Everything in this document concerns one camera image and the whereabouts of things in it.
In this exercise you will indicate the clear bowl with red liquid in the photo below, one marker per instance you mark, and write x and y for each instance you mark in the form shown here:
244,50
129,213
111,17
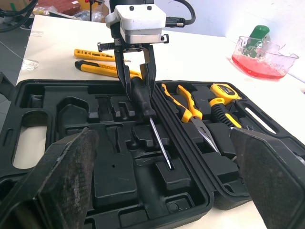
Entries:
259,65

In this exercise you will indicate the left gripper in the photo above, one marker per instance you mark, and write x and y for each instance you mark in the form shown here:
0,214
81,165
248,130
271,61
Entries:
119,44

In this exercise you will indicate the yellow black long-nose pliers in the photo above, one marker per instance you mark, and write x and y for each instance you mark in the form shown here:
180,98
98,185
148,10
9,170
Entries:
188,107

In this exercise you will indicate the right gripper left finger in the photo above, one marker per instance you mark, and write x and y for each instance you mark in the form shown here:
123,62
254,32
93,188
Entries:
59,181

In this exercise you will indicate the green bottle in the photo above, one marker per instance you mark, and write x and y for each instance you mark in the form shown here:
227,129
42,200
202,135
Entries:
259,32

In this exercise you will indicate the yellow black utility knife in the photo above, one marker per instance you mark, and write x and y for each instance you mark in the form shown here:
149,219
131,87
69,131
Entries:
100,68

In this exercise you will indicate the black tool case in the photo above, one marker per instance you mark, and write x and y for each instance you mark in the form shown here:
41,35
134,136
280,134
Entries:
114,181

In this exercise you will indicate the slim yellow utility knife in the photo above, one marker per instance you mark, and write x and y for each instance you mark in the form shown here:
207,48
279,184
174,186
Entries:
90,54

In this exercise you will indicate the clear plastic scrap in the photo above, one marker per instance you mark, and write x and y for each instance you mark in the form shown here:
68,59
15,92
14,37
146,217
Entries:
29,65
37,33

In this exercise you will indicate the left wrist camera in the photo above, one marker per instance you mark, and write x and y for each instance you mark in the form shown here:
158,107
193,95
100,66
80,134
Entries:
140,21

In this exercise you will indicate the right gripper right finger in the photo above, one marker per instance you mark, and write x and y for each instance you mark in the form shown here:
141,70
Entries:
274,181

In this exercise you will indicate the yellow tape measure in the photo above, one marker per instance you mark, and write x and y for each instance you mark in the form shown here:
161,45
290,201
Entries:
225,91

